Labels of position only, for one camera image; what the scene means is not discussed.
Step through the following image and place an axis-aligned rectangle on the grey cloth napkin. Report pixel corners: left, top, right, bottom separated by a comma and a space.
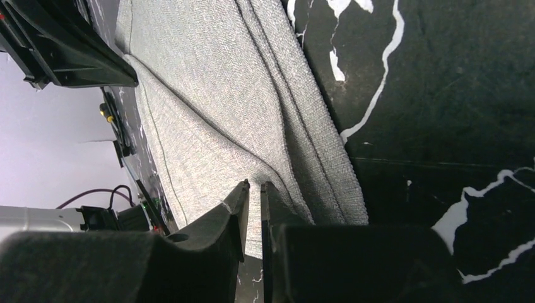
115, 1, 368, 258

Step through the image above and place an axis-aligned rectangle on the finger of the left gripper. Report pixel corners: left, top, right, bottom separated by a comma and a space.
1, 1, 138, 89

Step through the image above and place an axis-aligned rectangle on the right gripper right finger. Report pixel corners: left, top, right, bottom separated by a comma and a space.
261, 182, 464, 302

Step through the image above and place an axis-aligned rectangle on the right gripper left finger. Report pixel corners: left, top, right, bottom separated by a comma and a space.
1, 181, 250, 302

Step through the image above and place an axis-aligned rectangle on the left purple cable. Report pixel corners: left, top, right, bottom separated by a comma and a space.
56, 188, 137, 210

